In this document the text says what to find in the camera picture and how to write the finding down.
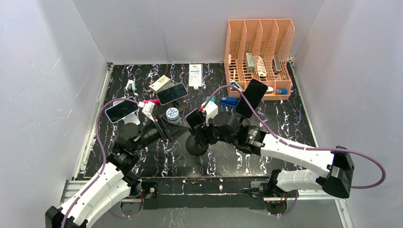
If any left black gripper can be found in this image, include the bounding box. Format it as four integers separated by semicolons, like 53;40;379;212
133;114;189;152

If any black phone stand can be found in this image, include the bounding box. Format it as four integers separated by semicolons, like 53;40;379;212
185;125;210;157
234;114;250;126

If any purple smartphone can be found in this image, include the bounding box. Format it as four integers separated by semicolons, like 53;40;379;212
185;109;205;128

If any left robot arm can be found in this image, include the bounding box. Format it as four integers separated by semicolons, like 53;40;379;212
45;116;189;228

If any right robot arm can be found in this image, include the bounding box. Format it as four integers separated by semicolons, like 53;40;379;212
185;110;354;199

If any smartphone on back stand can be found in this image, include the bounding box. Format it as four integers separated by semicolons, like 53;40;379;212
156;83;188;105

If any white phone stand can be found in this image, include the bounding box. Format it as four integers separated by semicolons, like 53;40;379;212
122;112;141;125

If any black smartphone on right stand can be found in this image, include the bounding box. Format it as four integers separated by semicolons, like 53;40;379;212
235;79;268;118

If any pink marker pen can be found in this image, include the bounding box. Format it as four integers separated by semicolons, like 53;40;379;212
143;99;160;104

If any green small box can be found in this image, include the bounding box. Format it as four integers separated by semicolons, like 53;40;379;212
206;96;215;103

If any blue stapler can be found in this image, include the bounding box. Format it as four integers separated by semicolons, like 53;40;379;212
220;96;239;108

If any white cardboard box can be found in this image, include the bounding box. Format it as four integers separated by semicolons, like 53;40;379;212
149;75;172;93

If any light blue smartphone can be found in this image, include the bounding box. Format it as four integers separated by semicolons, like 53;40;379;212
105;100;139;124

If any white teal clip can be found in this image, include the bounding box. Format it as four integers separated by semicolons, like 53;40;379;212
124;80;138;97

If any white blister pack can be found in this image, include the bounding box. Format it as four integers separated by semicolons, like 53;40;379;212
189;64;203;89

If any grey item in organizer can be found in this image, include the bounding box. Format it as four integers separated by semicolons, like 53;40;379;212
245;52;255;73

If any white item in organizer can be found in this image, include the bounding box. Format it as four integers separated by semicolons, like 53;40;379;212
256;56;267;78

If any blue capped tube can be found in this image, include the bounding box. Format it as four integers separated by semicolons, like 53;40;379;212
276;89;288;95

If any orange file organizer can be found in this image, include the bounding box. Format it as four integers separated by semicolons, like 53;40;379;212
224;19;295;101

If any dark item in organizer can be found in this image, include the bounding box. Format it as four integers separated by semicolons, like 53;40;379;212
272;55;282;74

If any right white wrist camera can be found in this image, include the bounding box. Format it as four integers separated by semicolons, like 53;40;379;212
200;101;218;126

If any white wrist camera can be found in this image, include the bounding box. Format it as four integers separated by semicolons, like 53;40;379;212
200;101;218;126
138;102;155;123

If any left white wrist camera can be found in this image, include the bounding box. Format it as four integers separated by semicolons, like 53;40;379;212
138;102;155;123

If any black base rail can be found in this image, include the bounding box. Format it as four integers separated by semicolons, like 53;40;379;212
107;176;335;218

